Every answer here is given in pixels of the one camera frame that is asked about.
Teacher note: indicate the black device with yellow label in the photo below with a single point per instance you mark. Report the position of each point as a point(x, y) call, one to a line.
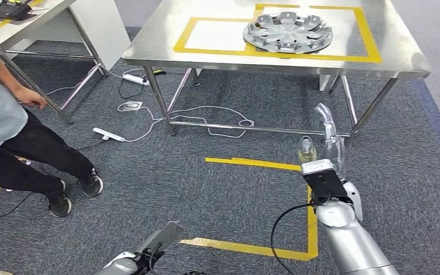
point(11, 11)

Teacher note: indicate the white floor socket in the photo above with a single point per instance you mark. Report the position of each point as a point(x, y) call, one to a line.
point(132, 106)

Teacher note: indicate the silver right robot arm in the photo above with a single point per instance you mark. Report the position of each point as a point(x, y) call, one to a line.
point(349, 243)

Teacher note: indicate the yellow tape outline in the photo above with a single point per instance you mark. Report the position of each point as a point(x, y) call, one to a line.
point(180, 41)

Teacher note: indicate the grey plastic wheel hubcap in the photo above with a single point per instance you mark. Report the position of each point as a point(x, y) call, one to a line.
point(288, 34)

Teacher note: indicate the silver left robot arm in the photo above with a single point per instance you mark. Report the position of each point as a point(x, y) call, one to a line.
point(117, 265)

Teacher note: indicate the small steel table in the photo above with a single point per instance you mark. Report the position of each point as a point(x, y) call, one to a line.
point(34, 15)

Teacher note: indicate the white power strip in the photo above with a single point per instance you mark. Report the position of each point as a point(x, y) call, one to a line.
point(136, 79)
point(109, 134)

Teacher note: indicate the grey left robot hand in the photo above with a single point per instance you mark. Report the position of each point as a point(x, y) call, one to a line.
point(165, 237)

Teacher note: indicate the person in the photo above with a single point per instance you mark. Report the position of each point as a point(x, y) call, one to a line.
point(34, 144)

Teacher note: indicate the stainless steel workbench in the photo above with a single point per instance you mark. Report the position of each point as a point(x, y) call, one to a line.
point(159, 41)

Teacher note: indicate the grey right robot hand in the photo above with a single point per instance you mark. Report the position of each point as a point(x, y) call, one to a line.
point(334, 155)

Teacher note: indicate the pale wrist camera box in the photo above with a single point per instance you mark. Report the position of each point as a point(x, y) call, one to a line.
point(324, 180)

